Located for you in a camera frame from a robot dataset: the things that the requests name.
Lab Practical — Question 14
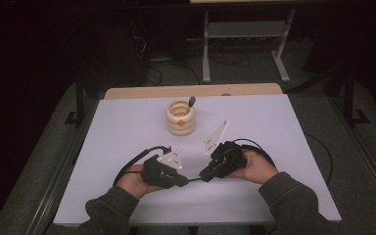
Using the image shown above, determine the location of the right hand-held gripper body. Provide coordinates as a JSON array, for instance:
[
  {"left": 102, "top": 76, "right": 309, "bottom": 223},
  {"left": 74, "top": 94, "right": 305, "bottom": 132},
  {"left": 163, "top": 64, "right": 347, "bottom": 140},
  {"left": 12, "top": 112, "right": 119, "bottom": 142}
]
[{"left": 203, "top": 119, "right": 248, "bottom": 180}]

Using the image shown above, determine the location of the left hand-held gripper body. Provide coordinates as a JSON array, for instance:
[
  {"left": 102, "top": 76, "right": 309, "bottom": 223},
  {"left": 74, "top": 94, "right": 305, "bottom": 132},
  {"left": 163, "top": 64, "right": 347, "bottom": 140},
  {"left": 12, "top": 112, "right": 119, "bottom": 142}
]
[{"left": 141, "top": 148, "right": 185, "bottom": 190}]

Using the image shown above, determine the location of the cream ribbed brush holder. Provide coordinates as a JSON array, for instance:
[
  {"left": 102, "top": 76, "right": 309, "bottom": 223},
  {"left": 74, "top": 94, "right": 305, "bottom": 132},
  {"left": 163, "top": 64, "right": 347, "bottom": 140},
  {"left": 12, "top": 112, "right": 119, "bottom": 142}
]
[{"left": 165, "top": 100, "right": 197, "bottom": 137}]

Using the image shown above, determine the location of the black makeup brush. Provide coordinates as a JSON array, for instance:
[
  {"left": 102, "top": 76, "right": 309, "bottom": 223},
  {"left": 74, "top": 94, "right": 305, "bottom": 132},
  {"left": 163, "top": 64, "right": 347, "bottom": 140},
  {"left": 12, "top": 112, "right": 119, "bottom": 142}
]
[{"left": 185, "top": 96, "right": 197, "bottom": 116}]

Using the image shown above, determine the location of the person's left hand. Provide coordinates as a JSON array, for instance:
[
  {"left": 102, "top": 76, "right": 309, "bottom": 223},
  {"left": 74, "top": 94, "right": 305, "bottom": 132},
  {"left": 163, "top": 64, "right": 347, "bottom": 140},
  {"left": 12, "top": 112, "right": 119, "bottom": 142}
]
[{"left": 116, "top": 164, "right": 165, "bottom": 201}]

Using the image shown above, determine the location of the person's right hand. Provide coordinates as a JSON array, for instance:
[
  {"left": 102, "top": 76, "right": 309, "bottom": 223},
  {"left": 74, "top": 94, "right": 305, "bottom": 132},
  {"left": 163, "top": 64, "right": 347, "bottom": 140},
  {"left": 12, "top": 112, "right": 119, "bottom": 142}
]
[{"left": 225, "top": 149, "right": 280, "bottom": 186}]

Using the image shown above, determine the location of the black metal stand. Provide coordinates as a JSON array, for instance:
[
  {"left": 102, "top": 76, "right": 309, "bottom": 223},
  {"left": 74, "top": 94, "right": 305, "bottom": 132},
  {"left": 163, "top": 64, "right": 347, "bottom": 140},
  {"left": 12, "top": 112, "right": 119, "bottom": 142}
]
[
  {"left": 342, "top": 68, "right": 371, "bottom": 127},
  {"left": 64, "top": 67, "right": 87, "bottom": 129}
]

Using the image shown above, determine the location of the white metal stand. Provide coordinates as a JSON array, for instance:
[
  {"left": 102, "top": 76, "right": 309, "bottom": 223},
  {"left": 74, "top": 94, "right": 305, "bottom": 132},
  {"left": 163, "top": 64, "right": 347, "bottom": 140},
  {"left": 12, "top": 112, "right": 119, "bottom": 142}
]
[{"left": 201, "top": 9, "right": 298, "bottom": 84}]

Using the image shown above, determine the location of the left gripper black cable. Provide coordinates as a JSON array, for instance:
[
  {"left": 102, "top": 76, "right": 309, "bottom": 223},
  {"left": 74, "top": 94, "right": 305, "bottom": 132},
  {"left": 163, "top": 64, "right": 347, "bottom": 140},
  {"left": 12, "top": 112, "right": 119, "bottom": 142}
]
[{"left": 112, "top": 145, "right": 172, "bottom": 188}]

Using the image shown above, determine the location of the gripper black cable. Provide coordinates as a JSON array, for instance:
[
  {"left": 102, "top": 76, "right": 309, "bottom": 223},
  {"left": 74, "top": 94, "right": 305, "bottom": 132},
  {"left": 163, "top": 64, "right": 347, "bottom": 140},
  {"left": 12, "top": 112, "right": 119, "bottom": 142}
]
[
  {"left": 230, "top": 138, "right": 278, "bottom": 169},
  {"left": 112, "top": 145, "right": 172, "bottom": 188}
]

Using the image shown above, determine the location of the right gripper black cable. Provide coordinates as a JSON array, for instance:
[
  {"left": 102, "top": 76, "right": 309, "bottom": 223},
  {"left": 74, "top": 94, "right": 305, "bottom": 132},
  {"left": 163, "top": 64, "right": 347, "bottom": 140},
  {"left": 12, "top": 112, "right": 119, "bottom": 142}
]
[{"left": 230, "top": 138, "right": 278, "bottom": 169}]

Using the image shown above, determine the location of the tangle of floor cables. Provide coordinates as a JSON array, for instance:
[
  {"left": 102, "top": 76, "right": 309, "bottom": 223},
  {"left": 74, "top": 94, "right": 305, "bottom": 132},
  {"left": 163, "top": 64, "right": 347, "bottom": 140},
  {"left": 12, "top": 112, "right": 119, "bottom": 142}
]
[{"left": 131, "top": 35, "right": 253, "bottom": 86}]

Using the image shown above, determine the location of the black floor cable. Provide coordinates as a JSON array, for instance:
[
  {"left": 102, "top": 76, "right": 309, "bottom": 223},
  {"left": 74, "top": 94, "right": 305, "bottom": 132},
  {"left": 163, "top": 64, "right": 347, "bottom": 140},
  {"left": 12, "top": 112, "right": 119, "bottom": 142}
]
[{"left": 304, "top": 131, "right": 335, "bottom": 186}]

